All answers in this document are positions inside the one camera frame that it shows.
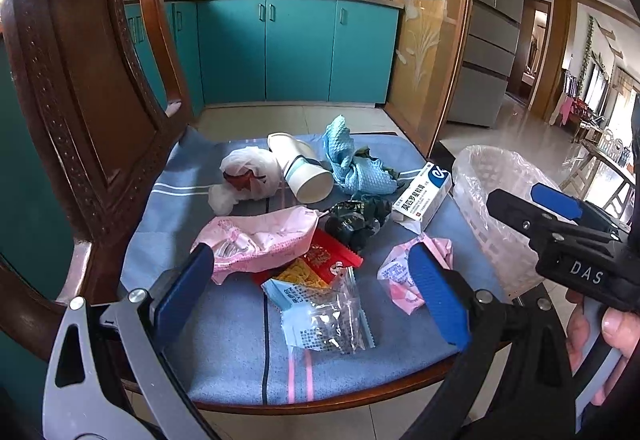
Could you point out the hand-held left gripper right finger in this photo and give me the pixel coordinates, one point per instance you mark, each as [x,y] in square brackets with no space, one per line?
[440,300]

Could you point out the blue striped seat cushion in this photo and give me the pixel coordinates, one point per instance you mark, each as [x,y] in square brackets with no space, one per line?
[225,360]

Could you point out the light blue rag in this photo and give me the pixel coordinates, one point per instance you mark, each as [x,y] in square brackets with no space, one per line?
[370,177]

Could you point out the small pink wrapper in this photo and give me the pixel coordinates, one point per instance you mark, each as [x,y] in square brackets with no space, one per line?
[395,275]

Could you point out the red foil packet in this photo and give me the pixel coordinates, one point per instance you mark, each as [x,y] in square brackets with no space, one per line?
[325,255]

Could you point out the large pink plastic bag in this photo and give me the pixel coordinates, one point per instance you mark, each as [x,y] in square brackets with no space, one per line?
[260,240]

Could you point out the wooden framed glass door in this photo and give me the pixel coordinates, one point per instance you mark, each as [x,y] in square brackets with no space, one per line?
[425,34]

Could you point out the clear and blue plastic packet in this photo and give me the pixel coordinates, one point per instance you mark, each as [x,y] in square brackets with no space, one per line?
[320,320]

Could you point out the grey refrigerator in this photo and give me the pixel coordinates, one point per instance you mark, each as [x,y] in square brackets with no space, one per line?
[487,34]

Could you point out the person's right hand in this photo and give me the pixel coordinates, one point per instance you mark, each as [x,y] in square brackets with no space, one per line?
[622,330]

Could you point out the carved wooden chair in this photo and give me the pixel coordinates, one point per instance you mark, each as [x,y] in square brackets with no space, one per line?
[90,94]

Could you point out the yellow snack packet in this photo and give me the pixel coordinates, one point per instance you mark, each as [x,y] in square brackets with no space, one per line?
[300,275]

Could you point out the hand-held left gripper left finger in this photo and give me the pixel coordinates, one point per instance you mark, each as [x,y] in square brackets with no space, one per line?
[185,290]

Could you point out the wooden side table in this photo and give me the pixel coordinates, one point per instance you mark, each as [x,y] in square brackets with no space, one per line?
[600,164]

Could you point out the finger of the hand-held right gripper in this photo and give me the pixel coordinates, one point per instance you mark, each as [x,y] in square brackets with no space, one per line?
[510,210]
[555,200]

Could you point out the teal kitchen cabinet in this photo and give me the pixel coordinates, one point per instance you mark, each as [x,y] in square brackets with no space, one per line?
[300,49]

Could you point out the pink hanging cloth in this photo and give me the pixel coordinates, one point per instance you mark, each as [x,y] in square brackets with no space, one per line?
[562,112]

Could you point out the dark green crumpled wrapper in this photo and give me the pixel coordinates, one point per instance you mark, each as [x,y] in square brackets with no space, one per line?
[350,220]

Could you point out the white plastic bag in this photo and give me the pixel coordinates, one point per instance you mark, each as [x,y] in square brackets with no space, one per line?
[260,164]

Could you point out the white paper cup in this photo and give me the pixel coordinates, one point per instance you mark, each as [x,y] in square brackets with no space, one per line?
[300,164]

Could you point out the white waste basket with liner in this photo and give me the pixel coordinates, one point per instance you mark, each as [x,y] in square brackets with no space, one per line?
[480,200]

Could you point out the white and blue medicine box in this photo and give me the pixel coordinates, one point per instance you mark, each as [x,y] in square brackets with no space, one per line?
[425,200]

